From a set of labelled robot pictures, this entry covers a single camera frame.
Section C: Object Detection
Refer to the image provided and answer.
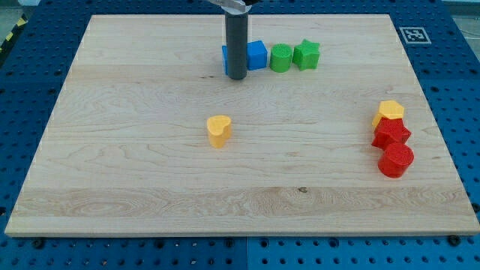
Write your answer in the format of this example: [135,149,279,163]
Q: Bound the red cylinder block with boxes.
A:
[377,142,415,179]

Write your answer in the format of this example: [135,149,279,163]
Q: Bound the wooden board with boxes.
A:
[5,14,479,237]

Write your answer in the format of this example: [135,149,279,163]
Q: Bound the red star block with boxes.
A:
[371,118,411,150]

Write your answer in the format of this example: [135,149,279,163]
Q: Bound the white fiducial marker tag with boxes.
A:
[399,26,431,44]

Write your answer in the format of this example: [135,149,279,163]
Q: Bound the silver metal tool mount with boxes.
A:
[208,0,260,14]

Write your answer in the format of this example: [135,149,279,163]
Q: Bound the yellow heart block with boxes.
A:
[207,115,232,149]

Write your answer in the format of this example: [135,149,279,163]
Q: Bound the green cylinder block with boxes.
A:
[270,43,293,73]

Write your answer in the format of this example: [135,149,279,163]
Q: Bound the yellow hexagon block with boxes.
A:
[372,100,404,128]

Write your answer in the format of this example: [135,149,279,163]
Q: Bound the blue block behind rod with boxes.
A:
[221,45,228,76]

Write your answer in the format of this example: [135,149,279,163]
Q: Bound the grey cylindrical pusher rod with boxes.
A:
[225,12,248,80]

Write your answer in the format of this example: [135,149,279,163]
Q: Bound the green star block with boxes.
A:
[292,39,320,71]

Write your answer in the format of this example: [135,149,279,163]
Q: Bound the blue cube block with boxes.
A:
[247,40,268,71]

